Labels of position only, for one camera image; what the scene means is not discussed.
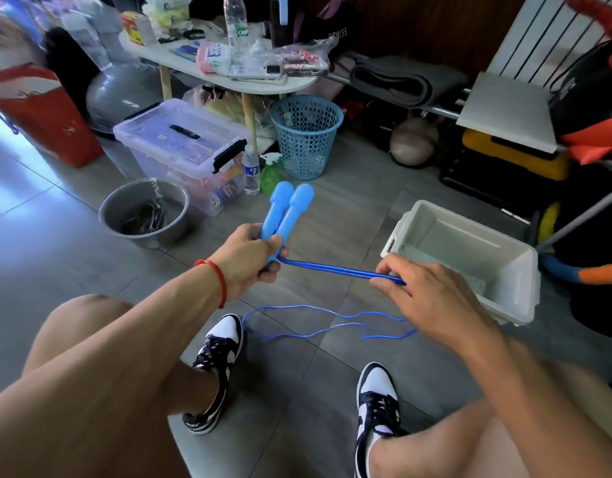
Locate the person's right hand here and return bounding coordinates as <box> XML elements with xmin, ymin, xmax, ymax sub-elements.
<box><xmin>370</xmin><ymin>254</ymin><xmax>506</xmax><ymax>355</ymax></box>

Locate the person's left hand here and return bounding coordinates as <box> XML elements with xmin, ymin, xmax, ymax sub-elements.
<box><xmin>206</xmin><ymin>222</ymin><xmax>287</xmax><ymax>303</ymax></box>

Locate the white plastic bin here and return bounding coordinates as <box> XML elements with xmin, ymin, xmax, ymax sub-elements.
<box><xmin>380</xmin><ymin>200</ymin><xmax>542</xmax><ymax>327</ymax></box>

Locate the blue jump rope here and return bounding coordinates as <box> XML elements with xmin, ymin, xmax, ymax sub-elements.
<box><xmin>242</xmin><ymin>181</ymin><xmax>419</xmax><ymax>345</ymax></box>

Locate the person's right forearm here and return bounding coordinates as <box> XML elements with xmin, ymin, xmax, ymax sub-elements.
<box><xmin>475</xmin><ymin>328</ymin><xmax>612</xmax><ymax>478</ymax></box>

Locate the person's left forearm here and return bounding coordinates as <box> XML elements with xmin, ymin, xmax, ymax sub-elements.
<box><xmin>0</xmin><ymin>266</ymin><xmax>226</xmax><ymax>478</ymax></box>

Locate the person's right leg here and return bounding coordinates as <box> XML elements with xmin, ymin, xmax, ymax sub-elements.
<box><xmin>370</xmin><ymin>363</ymin><xmax>612</xmax><ymax>478</ymax></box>

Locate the person's leg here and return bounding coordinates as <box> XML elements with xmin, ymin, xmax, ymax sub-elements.
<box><xmin>370</xmin><ymin>363</ymin><xmax>612</xmax><ymax>478</ymax></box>
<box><xmin>22</xmin><ymin>294</ymin><xmax>222</xmax><ymax>478</ymax></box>

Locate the person's left leg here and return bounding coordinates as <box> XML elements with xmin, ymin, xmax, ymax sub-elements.
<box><xmin>22</xmin><ymin>294</ymin><xmax>222</xmax><ymax>478</ymax></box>

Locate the small plastic water bottle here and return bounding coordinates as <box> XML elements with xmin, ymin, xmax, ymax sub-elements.
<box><xmin>241</xmin><ymin>146</ymin><xmax>262</xmax><ymax>196</ymax></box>

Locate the green spray bottle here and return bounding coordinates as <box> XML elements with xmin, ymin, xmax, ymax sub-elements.
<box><xmin>259</xmin><ymin>152</ymin><xmax>285</xmax><ymax>195</ymax></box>

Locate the black white left shoe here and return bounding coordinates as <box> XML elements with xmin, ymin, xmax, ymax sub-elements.
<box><xmin>181</xmin><ymin>313</ymin><xmax>245</xmax><ymax>436</ymax></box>

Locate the black white shoe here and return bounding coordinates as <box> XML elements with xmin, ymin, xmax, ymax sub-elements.
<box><xmin>352</xmin><ymin>362</ymin><xmax>405</xmax><ymax>478</ymax></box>
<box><xmin>181</xmin><ymin>313</ymin><xmax>245</xmax><ymax>436</ymax></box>

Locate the black white right shoe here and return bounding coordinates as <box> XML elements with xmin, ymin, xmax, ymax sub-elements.
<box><xmin>352</xmin><ymin>362</ymin><xmax>405</xmax><ymax>478</ymax></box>

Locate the blue mesh plastic basket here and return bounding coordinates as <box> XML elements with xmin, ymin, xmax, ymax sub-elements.
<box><xmin>269</xmin><ymin>95</ymin><xmax>345</xmax><ymax>181</ymax></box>

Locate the grey metal basin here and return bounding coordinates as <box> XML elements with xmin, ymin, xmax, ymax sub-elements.
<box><xmin>98</xmin><ymin>178</ymin><xmax>192</xmax><ymax>250</ymax></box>

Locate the clear bin with black latches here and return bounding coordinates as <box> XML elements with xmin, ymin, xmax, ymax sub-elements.
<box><xmin>113</xmin><ymin>98</ymin><xmax>249</xmax><ymax>217</ymax></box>

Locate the multicoloured hula hoop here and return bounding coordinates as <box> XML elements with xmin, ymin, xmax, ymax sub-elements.
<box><xmin>539</xmin><ymin>202</ymin><xmax>612</xmax><ymax>285</ymax></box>

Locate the brown ball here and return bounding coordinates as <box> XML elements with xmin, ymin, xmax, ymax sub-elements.
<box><xmin>389</xmin><ymin>116</ymin><xmax>441</xmax><ymax>168</ymax></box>

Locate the yellow black case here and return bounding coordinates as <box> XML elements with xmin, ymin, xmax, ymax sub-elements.
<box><xmin>461</xmin><ymin>129</ymin><xmax>571</xmax><ymax>182</ymax></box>

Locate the white metal pole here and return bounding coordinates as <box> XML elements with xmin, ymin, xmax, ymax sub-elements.
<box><xmin>539</xmin><ymin>184</ymin><xmax>612</xmax><ymax>250</ymax></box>

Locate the grey flat board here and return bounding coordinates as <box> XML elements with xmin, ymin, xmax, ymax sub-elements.
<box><xmin>456</xmin><ymin>72</ymin><xmax>561</xmax><ymax>155</ymax></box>

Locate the pink white packet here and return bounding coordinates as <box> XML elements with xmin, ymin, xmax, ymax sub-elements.
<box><xmin>196</xmin><ymin>40</ymin><xmax>234</xmax><ymax>76</ymax></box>

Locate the grey exercise ball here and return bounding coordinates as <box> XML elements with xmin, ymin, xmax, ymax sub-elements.
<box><xmin>85</xmin><ymin>62</ymin><xmax>166</xmax><ymax>133</ymax></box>

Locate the clear plastic bag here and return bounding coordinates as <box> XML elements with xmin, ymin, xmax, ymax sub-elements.
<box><xmin>271</xmin><ymin>37</ymin><xmax>339</xmax><ymax>78</ymax></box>

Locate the white round table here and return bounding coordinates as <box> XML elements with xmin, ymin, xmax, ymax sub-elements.
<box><xmin>119</xmin><ymin>25</ymin><xmax>319</xmax><ymax>155</ymax></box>

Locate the grey folded mat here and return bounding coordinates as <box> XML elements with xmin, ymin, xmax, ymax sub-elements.
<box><xmin>348</xmin><ymin>52</ymin><xmax>471</xmax><ymax>108</ymax></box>

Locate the large plastic water bottle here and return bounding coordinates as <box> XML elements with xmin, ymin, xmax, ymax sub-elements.
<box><xmin>223</xmin><ymin>0</ymin><xmax>250</xmax><ymax>46</ymax></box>

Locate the red bag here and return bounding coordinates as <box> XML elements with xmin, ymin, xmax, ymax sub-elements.
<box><xmin>0</xmin><ymin>64</ymin><xmax>105</xmax><ymax>169</ymax></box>

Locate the black red inflatable toy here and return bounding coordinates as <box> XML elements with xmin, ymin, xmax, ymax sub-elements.
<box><xmin>549</xmin><ymin>0</ymin><xmax>612</xmax><ymax>165</ymax></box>

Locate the white blue tumbler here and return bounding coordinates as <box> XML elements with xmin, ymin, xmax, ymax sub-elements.
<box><xmin>270</xmin><ymin>0</ymin><xmax>297</xmax><ymax>24</ymax></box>

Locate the white green pack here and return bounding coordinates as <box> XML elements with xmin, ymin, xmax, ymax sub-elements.
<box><xmin>141</xmin><ymin>0</ymin><xmax>194</xmax><ymax>31</ymax></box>

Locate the white plastic bag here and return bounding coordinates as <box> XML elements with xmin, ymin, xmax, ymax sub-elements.
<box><xmin>57</xmin><ymin>0</ymin><xmax>123</xmax><ymax>70</ymax></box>

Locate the white radiator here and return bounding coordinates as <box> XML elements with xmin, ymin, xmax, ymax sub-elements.
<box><xmin>488</xmin><ymin>0</ymin><xmax>612</xmax><ymax>90</ymax></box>

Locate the red string bracelet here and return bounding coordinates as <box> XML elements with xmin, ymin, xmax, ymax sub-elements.
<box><xmin>193</xmin><ymin>258</ymin><xmax>228</xmax><ymax>309</ymax></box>

